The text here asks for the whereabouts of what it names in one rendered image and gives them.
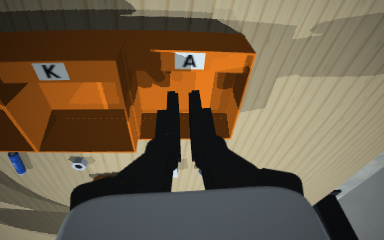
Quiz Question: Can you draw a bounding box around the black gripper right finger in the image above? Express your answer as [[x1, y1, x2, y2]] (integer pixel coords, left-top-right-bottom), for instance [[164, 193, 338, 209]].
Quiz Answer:
[[189, 90, 304, 196]]

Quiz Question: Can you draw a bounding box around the grey hex nut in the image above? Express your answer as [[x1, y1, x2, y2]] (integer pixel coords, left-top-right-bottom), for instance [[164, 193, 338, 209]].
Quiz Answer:
[[72, 157, 88, 170]]

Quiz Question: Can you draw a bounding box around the orange rack of bins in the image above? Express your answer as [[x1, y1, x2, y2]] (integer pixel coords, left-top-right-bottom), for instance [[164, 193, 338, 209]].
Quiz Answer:
[[0, 30, 256, 153]]

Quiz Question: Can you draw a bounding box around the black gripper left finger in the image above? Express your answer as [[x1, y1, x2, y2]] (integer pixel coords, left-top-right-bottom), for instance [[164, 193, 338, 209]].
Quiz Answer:
[[70, 91, 181, 211]]

